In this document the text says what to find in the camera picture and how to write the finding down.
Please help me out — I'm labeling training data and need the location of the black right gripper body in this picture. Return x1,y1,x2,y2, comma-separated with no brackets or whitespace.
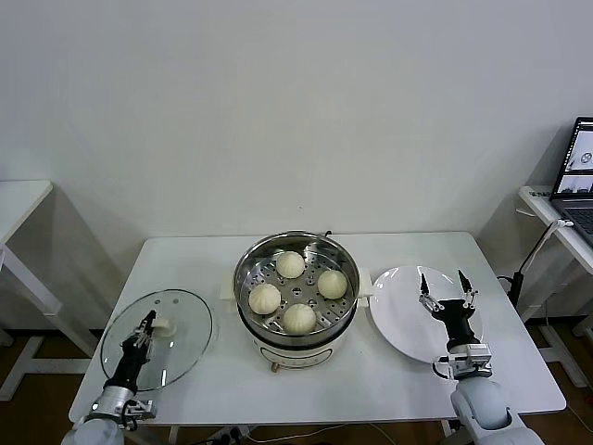
436,299,479,348

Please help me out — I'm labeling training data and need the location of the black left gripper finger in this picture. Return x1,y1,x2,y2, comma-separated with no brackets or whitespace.
137,318,160,354
121,309,158,350

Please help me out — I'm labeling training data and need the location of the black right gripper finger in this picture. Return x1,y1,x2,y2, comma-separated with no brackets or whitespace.
457,269,481,311
418,273,445,316

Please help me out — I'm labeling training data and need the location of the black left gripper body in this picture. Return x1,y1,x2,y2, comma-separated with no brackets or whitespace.
104,342,153,390

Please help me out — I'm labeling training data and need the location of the round glass pot lid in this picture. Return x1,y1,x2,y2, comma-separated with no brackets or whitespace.
100,289,215,393

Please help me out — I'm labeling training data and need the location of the white steamed baozi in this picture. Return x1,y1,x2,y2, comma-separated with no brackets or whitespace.
283,303,318,335
316,270,349,300
276,250,306,280
248,283,282,316

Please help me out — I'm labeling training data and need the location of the perforated steel steamer basket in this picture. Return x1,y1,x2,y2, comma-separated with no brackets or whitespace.
233,233,361,338

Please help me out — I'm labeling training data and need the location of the stainless steel steamer pot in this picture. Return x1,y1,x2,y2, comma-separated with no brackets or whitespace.
217,268,374,375

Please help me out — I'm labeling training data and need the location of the round white plate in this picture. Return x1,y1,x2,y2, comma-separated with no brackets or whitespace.
369,265,485,366

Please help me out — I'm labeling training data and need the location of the white floor power strip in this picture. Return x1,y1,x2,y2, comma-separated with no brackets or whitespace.
215,426,254,442

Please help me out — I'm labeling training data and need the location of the open dark laptop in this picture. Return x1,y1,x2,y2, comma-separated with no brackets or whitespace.
549,116,593,235

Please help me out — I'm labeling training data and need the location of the empty white side table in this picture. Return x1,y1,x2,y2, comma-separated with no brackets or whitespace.
0,179,106,402

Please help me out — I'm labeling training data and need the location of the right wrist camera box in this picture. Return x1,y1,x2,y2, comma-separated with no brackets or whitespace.
435,342,493,379

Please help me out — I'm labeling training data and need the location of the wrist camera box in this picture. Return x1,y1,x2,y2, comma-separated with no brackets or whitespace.
435,342,493,379
120,398,158,419

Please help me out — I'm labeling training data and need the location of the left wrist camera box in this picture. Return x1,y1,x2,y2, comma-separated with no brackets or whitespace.
120,398,158,419

